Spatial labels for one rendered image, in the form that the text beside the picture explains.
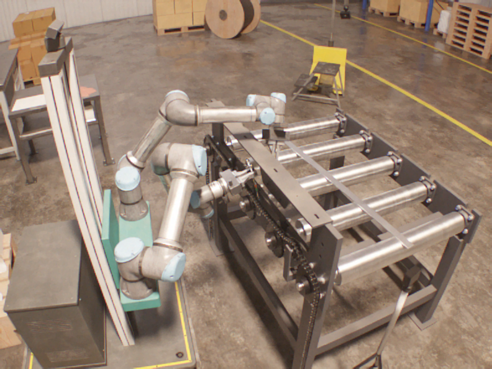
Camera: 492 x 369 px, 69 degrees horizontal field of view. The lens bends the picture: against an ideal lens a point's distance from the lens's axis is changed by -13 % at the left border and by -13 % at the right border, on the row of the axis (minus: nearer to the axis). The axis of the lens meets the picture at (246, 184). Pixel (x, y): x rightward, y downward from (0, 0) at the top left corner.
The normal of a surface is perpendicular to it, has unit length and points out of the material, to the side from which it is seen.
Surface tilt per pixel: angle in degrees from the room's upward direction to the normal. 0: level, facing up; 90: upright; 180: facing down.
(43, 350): 90
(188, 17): 90
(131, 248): 8
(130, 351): 0
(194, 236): 0
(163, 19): 90
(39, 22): 90
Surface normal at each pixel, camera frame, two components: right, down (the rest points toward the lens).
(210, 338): 0.00, -0.82
